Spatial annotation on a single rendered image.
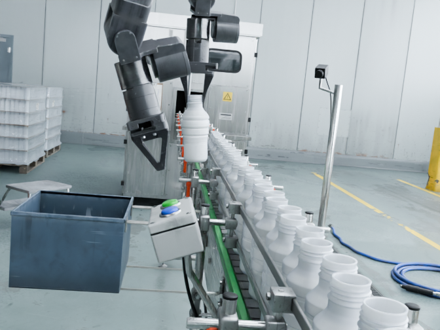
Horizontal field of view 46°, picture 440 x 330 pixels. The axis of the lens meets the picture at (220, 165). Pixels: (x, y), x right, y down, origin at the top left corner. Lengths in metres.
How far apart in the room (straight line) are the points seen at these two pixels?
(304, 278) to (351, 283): 0.09
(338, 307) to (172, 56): 0.57
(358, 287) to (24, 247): 1.20
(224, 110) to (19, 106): 3.02
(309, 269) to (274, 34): 10.90
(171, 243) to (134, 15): 0.38
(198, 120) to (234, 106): 4.44
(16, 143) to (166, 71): 6.67
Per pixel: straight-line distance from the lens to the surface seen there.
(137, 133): 0.92
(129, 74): 0.92
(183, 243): 0.88
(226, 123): 5.71
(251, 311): 0.83
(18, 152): 7.56
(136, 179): 5.77
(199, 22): 1.29
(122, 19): 0.88
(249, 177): 1.06
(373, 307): 0.48
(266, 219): 0.83
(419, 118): 12.45
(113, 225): 1.51
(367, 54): 11.96
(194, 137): 1.28
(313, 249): 0.60
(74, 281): 1.57
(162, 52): 0.92
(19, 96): 7.50
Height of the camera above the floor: 1.32
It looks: 8 degrees down
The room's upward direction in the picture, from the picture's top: 5 degrees clockwise
